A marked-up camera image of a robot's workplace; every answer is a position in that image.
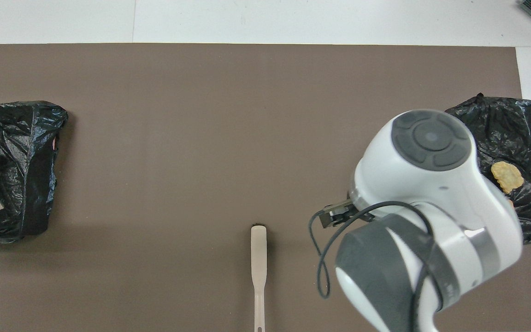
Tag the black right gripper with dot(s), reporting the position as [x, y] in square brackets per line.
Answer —
[349, 208]

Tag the beige hand brush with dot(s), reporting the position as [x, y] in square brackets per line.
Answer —
[258, 258]

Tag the pale bread chunk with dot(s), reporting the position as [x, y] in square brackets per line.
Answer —
[506, 176]

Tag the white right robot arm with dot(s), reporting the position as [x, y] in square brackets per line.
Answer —
[431, 184]

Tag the black bag lined bin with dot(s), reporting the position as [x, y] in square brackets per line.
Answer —
[523, 129]
[26, 138]

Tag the brown table mat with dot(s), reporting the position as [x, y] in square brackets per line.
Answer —
[201, 115]

